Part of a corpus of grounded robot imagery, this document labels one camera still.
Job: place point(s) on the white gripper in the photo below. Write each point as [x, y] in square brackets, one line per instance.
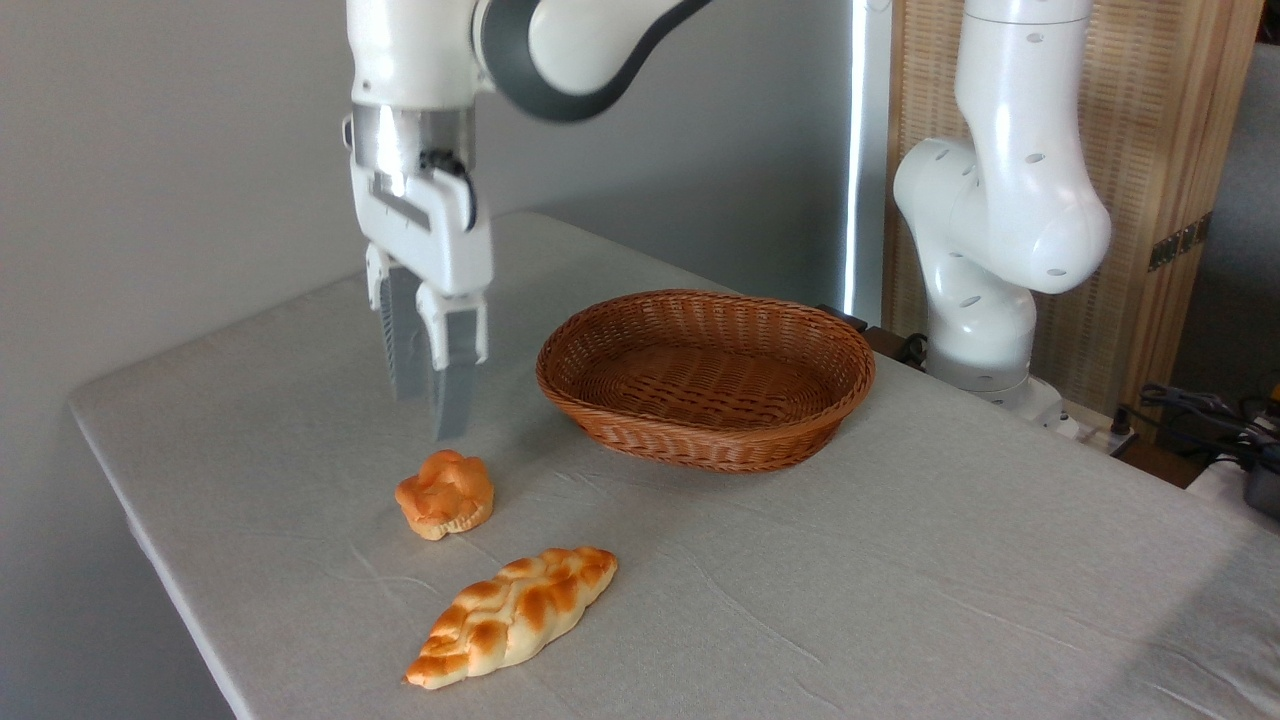
[445, 255]

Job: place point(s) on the round flower-shaped bread bun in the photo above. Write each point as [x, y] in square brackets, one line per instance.
[445, 495]

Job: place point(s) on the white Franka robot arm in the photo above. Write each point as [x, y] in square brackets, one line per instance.
[1000, 200]

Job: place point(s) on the long braided bread loaf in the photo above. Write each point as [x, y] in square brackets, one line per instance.
[515, 615]

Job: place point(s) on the brown wicker basket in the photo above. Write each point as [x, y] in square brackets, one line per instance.
[770, 420]

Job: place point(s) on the grey tablecloth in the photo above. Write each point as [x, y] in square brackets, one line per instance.
[800, 600]

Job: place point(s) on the black table clamp block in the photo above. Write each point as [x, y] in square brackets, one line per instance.
[885, 342]

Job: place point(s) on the white power strip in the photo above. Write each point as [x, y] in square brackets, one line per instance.
[1095, 432]

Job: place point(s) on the brass screen hinge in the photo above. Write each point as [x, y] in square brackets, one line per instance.
[1180, 241]

